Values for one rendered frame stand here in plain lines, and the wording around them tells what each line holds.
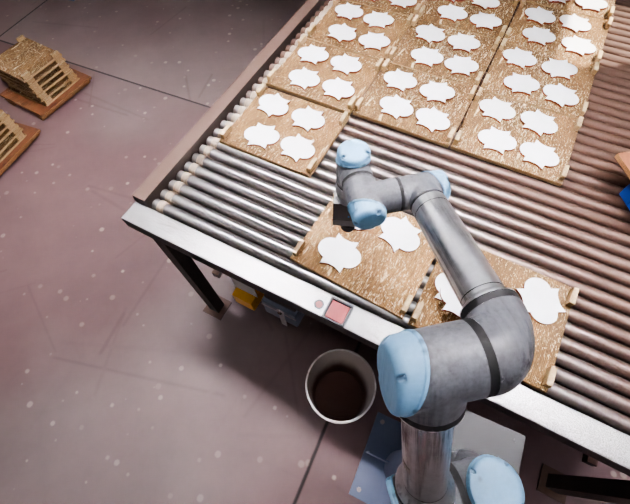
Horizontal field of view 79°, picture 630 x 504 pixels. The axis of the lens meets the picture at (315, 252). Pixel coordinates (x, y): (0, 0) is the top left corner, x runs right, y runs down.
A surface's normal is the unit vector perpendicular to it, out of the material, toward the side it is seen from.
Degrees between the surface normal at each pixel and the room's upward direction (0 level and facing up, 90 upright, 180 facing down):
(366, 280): 0
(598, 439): 0
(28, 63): 0
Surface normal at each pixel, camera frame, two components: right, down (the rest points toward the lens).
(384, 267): -0.04, -0.47
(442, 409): 0.07, 0.55
